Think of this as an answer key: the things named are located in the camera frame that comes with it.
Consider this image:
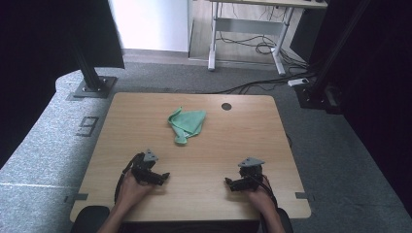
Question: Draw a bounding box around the black curtain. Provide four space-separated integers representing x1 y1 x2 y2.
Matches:
0 0 126 170
307 0 412 218

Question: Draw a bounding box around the green microfibre cloth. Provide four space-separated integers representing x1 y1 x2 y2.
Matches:
167 106 207 146

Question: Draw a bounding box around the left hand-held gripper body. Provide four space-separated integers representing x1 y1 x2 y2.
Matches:
130 149 163 186

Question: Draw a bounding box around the white wall panel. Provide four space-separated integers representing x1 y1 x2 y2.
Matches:
108 0 194 53

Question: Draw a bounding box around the person's right hand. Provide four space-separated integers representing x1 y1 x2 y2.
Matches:
247 181 277 214

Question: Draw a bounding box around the black chair armrest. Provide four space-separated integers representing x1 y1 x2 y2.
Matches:
276 208 294 233
70 205 111 233

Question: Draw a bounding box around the red and black gripper cable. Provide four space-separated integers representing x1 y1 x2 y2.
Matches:
257 174 280 209

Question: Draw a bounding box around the black floor cable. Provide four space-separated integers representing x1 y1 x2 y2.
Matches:
174 71 318 96

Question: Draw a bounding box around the white desk frame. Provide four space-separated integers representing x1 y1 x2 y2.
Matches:
207 0 328 77

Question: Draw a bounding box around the white power strip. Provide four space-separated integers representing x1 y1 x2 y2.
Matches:
287 77 311 87

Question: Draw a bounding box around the black metal post with base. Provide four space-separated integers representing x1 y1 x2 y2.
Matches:
295 0 373 113
71 38 119 100

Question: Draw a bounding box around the black box under desk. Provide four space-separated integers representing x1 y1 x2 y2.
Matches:
289 7 322 63

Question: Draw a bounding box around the tangle of black cables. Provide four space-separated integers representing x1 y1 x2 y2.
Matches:
216 3 309 71

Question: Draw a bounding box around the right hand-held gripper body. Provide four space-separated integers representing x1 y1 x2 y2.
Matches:
237 156 266 186

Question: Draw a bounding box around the person's left hand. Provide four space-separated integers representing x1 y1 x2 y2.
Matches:
116 170 154 208

